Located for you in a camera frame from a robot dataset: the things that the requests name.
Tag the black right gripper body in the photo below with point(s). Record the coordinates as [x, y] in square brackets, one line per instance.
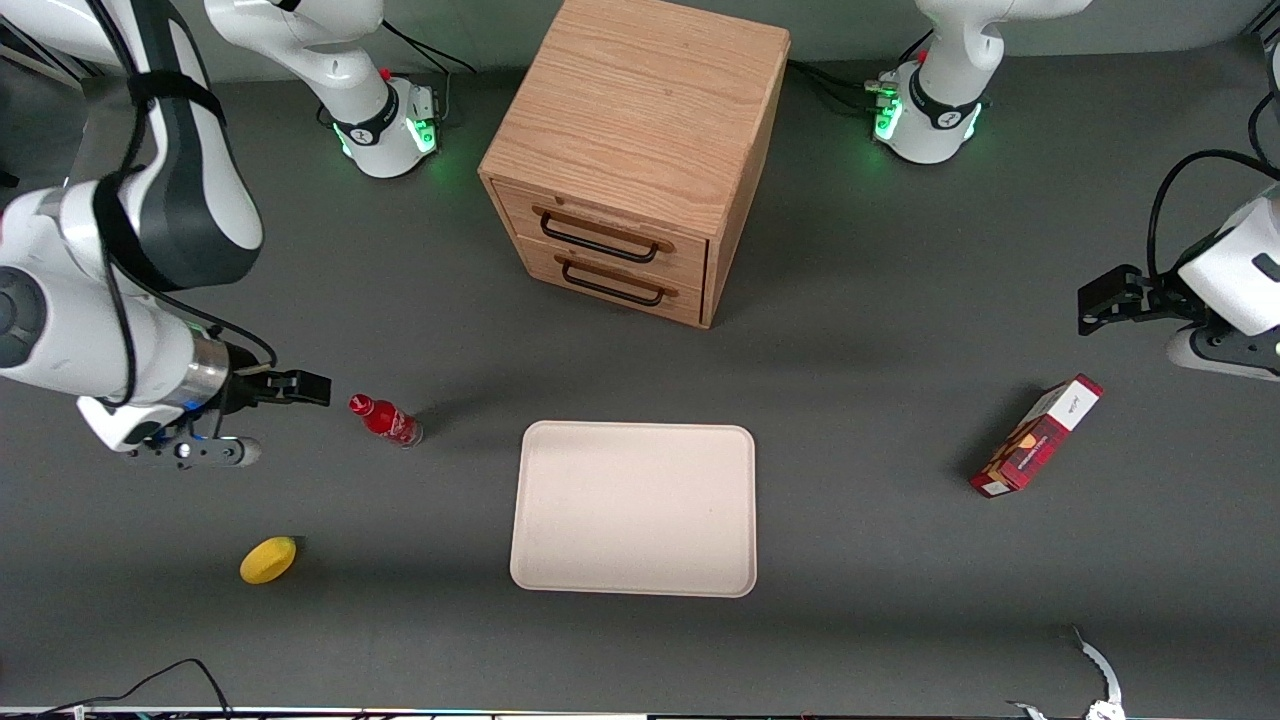
[243, 390]

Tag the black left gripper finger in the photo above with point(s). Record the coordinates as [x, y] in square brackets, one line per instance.
[1095, 305]

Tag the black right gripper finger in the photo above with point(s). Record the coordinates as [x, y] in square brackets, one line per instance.
[310, 398]
[310, 381]

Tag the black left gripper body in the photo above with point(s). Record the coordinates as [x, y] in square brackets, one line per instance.
[1148, 297]

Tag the red coke bottle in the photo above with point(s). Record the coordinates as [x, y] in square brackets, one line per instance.
[390, 422]

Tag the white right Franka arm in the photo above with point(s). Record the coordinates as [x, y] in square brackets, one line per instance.
[180, 190]

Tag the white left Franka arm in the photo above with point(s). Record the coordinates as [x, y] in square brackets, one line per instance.
[1235, 275]

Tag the beige rectangular tray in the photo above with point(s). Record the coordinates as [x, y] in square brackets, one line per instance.
[634, 510]

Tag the red white carton box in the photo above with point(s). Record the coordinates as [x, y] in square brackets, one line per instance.
[1040, 437]

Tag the yellow lemon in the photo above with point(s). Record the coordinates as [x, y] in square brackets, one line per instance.
[268, 560]

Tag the wooden drawer front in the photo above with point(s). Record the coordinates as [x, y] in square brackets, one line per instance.
[610, 225]
[615, 290]

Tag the wooden drawer cabinet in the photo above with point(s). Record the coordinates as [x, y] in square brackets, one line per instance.
[640, 110]

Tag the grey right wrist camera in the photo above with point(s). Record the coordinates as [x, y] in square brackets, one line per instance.
[205, 452]

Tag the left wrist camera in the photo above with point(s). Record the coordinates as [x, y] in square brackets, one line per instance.
[1232, 348]

